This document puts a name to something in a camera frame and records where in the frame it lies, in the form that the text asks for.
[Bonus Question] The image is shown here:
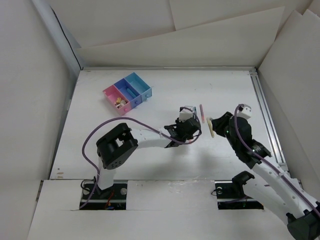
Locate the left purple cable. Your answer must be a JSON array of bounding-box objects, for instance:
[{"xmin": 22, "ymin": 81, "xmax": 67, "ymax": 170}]
[{"xmin": 79, "ymin": 106, "xmax": 203, "ymax": 208}]

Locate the aluminium rail right side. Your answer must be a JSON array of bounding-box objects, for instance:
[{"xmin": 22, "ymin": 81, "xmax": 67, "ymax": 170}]
[{"xmin": 249, "ymin": 67, "xmax": 291, "ymax": 177}]

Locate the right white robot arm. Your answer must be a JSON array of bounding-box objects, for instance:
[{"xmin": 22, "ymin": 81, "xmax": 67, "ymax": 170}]
[{"xmin": 207, "ymin": 112, "xmax": 320, "ymax": 240}]

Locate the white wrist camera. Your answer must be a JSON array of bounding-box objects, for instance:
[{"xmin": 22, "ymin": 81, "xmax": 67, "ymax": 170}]
[
  {"xmin": 178, "ymin": 106, "xmax": 195, "ymax": 123},
  {"xmin": 237, "ymin": 104, "xmax": 252, "ymax": 120}
]

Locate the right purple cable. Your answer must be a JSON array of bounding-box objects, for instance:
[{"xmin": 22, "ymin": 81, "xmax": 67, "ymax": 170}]
[{"xmin": 233, "ymin": 104, "xmax": 320, "ymax": 226}]

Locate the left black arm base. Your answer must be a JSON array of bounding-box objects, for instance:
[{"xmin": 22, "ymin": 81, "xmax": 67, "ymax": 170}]
[{"xmin": 79, "ymin": 177, "xmax": 128, "ymax": 211}]

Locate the pink plastic bin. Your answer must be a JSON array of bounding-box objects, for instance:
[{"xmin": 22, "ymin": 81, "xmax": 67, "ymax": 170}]
[{"xmin": 103, "ymin": 85, "xmax": 132, "ymax": 116}]

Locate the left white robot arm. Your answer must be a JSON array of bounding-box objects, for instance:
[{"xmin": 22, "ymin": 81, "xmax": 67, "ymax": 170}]
[{"xmin": 94, "ymin": 117, "xmax": 202, "ymax": 199}]

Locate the light blue plastic bin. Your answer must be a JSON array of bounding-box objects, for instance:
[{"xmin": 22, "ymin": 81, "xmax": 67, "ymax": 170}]
[{"xmin": 125, "ymin": 72, "xmax": 152, "ymax": 102}]

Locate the cream yellow pen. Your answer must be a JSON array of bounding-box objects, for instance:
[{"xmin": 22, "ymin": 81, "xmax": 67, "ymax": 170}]
[{"xmin": 206, "ymin": 117, "xmax": 215, "ymax": 138}]

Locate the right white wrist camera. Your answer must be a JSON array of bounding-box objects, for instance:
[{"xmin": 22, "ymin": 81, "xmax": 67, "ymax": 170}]
[{"xmin": 237, "ymin": 104, "xmax": 252, "ymax": 120}]

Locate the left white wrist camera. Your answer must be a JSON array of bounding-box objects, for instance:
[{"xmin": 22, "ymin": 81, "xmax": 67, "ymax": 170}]
[{"xmin": 178, "ymin": 106, "xmax": 195, "ymax": 123}]

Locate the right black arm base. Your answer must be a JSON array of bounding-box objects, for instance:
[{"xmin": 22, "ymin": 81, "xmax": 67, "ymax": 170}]
[{"xmin": 211, "ymin": 171, "xmax": 264, "ymax": 210}]

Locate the purple cable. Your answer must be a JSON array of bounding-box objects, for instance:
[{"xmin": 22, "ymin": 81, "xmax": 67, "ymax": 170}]
[
  {"xmin": 233, "ymin": 104, "xmax": 320, "ymax": 226},
  {"xmin": 79, "ymin": 106, "xmax": 203, "ymax": 208}
]

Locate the dark blue plastic bin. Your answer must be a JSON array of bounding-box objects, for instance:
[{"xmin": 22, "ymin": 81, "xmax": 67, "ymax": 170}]
[{"xmin": 114, "ymin": 78, "xmax": 142, "ymax": 109}]

